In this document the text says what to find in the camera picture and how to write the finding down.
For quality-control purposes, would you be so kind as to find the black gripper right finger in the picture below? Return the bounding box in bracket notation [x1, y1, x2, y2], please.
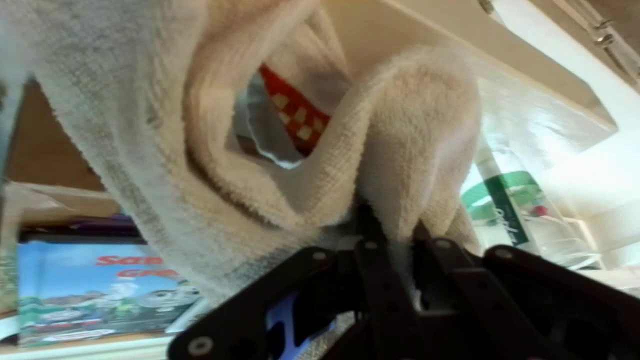
[413, 225, 535, 360]

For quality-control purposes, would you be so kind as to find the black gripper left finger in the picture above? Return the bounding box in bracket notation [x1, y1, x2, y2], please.
[354, 204, 426, 360]

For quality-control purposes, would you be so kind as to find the white terry cloth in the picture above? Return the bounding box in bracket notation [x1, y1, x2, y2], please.
[0, 0, 480, 302]

